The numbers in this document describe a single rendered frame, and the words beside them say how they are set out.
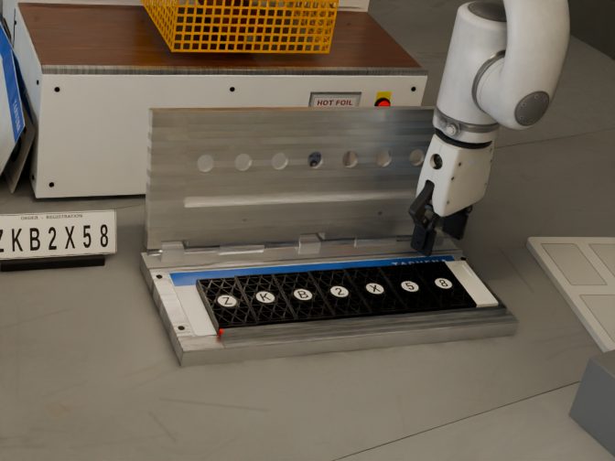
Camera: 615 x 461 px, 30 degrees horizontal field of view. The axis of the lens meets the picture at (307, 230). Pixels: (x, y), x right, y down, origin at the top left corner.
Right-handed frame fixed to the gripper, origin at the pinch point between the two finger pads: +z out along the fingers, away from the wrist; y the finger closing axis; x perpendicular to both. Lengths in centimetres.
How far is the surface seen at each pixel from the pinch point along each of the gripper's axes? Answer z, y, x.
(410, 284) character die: 2.5, -9.4, -3.3
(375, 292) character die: 2.3, -14.8, -1.9
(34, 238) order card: 1, -43, 30
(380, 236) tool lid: 1.9, -4.8, 5.8
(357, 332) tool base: 3.1, -22.1, -5.4
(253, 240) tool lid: 0.8, -21.2, 13.8
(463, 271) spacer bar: 2.9, -0.4, -5.3
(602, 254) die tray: 5.7, 24.7, -12.8
